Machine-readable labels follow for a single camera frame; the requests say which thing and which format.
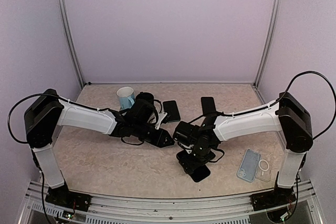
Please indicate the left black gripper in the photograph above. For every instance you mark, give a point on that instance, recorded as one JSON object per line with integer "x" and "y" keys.
{"x": 159, "y": 140}

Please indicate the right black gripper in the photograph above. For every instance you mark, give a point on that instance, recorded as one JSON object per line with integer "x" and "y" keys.
{"x": 190, "y": 165}

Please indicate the black phone case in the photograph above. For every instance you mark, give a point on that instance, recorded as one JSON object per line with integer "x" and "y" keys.
{"x": 182, "y": 154}

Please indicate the light blue phone case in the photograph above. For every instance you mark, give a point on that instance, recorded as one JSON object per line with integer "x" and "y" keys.
{"x": 248, "y": 167}

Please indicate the clear magsafe phone case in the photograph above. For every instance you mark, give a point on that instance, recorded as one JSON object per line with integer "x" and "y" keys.
{"x": 264, "y": 167}

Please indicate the black phone pink edge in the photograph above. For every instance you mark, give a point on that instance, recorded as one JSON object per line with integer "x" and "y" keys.
{"x": 200, "y": 174}

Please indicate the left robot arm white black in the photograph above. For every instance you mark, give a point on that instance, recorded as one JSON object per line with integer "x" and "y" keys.
{"x": 141, "y": 120}

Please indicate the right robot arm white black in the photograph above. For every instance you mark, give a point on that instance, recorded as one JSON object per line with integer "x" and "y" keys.
{"x": 285, "y": 115}

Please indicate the dark green ceramic mug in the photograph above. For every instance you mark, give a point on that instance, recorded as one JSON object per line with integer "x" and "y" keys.
{"x": 145, "y": 96}

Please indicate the light blue ceramic mug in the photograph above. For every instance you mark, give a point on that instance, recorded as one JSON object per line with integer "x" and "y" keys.
{"x": 126, "y": 97}

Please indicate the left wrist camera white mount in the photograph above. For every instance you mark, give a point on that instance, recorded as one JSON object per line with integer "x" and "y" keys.
{"x": 161, "y": 117}

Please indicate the front aluminium rail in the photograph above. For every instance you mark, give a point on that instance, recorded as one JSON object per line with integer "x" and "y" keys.
{"x": 224, "y": 209}

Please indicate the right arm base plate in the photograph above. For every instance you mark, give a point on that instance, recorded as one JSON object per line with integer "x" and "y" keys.
{"x": 270, "y": 199}

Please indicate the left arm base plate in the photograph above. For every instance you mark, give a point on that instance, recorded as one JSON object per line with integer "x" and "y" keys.
{"x": 71, "y": 200}

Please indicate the left aluminium frame post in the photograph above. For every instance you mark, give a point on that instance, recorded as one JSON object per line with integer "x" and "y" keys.
{"x": 70, "y": 43}

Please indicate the aluminium frame post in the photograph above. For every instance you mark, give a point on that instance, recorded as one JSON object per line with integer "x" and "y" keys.
{"x": 268, "y": 42}
{"x": 70, "y": 43}

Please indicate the right aluminium frame post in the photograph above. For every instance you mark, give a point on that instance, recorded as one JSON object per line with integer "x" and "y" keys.
{"x": 268, "y": 42}

